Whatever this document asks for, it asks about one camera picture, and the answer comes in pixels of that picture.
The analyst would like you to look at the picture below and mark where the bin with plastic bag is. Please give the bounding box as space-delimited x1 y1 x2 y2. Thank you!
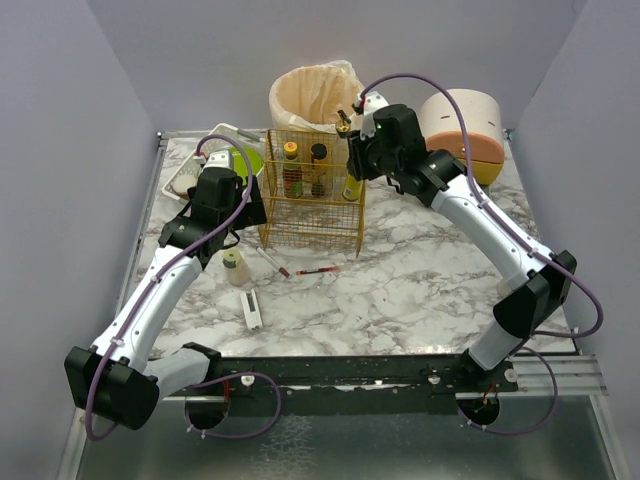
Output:
268 60 364 134

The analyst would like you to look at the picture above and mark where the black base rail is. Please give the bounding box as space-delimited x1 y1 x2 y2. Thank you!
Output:
171 354 518 417

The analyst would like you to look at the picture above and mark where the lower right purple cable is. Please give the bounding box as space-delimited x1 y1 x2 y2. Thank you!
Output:
455 347 559 435

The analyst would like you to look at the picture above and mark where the small yellow label bottle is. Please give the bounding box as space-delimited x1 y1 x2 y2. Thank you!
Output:
342 173 364 202

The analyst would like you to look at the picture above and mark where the white red marker pen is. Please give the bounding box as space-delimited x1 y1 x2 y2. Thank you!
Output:
256 247 291 278

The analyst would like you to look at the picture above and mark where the white plastic basket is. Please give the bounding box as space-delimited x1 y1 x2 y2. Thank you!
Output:
161 123 266 202

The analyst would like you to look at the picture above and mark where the steel cream cup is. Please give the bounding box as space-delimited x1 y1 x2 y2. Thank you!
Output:
171 174 197 198

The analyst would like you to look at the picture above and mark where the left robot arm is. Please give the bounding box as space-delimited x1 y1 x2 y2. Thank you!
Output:
64 167 266 440

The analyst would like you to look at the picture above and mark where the red filled tube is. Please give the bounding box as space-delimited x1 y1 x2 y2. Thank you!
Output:
295 265 340 276

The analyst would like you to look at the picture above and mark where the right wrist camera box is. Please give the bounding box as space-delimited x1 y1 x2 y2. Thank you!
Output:
353 90 389 140

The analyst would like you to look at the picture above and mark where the white bottle black lid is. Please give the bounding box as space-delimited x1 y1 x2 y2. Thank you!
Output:
496 279 512 298

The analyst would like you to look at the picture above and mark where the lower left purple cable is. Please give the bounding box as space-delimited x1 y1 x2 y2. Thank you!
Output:
183 372 282 442

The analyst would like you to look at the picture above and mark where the red sauce bottle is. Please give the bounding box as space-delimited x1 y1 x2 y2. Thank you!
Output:
282 141 303 198

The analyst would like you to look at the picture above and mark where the green fried egg plate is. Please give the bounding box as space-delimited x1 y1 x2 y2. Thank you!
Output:
230 147 264 178

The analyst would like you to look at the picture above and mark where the white rectangular case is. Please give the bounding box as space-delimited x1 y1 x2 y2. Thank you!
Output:
240 289 263 330

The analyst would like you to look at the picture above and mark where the gold wire rack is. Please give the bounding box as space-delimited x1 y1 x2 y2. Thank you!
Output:
259 129 365 255

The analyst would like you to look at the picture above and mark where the gold spice jar black cap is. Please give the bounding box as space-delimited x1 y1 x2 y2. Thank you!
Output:
310 143 328 198

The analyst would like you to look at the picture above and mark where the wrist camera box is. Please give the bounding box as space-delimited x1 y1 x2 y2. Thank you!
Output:
198 149 234 170
353 90 389 140

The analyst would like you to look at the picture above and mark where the clear shaker green lid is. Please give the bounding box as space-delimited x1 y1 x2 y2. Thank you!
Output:
222 248 251 287

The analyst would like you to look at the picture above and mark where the clear glass oil bottle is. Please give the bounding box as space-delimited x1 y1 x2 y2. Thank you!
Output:
335 109 351 138

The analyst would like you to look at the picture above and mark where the round drawer organizer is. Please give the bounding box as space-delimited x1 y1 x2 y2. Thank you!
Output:
415 88 505 187

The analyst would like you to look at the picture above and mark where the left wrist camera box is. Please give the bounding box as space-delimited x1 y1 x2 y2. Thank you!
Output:
198 149 234 170

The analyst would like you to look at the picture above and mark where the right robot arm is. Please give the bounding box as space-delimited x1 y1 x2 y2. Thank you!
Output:
347 95 577 371

